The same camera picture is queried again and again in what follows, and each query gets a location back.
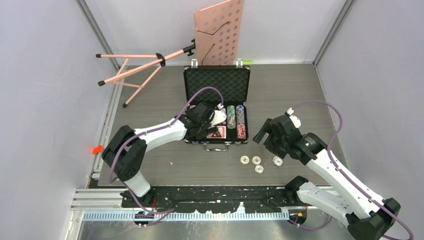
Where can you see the pink perforated music stand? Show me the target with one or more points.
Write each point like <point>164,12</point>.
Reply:
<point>216,37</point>

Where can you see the green chip stack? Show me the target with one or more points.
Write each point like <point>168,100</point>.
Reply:
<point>231,117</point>

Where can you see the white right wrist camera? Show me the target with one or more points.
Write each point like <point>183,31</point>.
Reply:
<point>295,120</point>

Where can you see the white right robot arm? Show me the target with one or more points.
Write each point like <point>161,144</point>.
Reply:
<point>366,214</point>

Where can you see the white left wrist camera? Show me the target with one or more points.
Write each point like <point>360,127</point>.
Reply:
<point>220,116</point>

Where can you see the black aluminium poker case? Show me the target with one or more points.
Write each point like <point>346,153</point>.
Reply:
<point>227,85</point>

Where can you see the red backed card deck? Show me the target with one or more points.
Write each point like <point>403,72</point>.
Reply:
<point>221,134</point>

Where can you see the yellow chip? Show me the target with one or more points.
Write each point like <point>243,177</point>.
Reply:
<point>244,159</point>

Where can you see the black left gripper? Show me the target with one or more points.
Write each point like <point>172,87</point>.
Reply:
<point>207,129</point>

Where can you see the white 1 chip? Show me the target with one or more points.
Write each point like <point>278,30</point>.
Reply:
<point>259,169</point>

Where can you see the blue orange chip stack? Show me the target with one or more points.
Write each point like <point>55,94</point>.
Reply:
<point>240,114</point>

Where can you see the red chip stack right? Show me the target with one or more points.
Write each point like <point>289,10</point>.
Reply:
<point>241,131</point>

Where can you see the orange clip on rail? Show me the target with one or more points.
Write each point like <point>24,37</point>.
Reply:
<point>97,149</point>

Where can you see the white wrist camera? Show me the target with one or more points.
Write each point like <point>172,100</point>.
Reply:
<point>295,120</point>
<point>220,116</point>

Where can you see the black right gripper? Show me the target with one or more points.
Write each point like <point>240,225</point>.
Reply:
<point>267,128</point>

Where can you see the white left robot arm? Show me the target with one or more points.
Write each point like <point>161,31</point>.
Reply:
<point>125,152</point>

